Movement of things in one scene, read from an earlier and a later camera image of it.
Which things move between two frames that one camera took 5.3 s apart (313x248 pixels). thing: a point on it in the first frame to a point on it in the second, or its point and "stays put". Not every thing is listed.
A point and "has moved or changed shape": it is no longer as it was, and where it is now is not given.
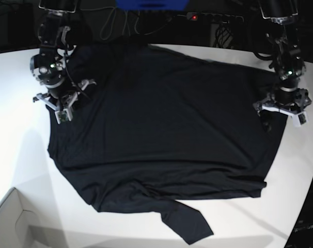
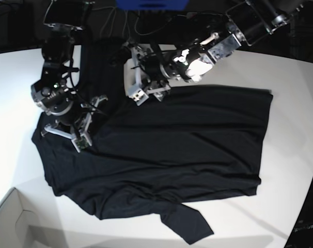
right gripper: (294, 101) to (142, 71)
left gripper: (66, 101) to (76, 125)
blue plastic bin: (152, 5) stays put
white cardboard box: (15, 223) stays put
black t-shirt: (160, 126) has moved or changed shape
